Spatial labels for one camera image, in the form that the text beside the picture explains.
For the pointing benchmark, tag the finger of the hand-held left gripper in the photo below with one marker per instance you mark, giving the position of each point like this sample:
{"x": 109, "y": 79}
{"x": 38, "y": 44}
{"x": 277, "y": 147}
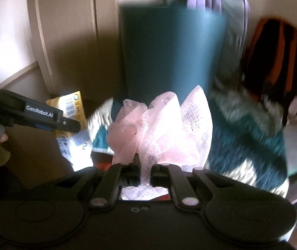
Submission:
{"x": 67, "y": 126}

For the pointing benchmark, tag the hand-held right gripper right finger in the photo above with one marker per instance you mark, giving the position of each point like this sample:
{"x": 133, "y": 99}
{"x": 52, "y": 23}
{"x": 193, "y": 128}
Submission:
{"x": 179, "y": 187}

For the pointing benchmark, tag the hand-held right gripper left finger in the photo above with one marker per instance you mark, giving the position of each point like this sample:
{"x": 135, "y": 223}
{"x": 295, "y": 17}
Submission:
{"x": 106, "y": 185}

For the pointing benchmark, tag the yellow snack packet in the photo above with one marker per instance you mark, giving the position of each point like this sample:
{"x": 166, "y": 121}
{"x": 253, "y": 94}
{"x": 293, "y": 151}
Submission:
{"x": 73, "y": 145}

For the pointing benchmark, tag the pink mesh bag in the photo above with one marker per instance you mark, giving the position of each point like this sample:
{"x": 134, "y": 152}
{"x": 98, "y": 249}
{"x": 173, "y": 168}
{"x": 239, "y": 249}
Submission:
{"x": 164, "y": 135}

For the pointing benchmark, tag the teal plastic bin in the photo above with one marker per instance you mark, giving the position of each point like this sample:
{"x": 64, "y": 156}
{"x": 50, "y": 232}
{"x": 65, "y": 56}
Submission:
{"x": 169, "y": 52}

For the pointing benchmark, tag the teal white zigzag quilt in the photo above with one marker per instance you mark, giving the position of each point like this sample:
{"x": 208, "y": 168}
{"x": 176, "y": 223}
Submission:
{"x": 242, "y": 140}

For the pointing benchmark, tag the beige panelled door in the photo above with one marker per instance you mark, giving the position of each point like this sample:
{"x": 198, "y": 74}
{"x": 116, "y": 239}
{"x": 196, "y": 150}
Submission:
{"x": 67, "y": 31}

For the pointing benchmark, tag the black orange backpack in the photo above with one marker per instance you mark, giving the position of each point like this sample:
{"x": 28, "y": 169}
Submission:
{"x": 276, "y": 65}

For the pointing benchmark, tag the purple grey backpack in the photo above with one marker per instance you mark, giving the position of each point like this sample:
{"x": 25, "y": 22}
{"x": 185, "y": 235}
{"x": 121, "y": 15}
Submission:
{"x": 232, "y": 18}

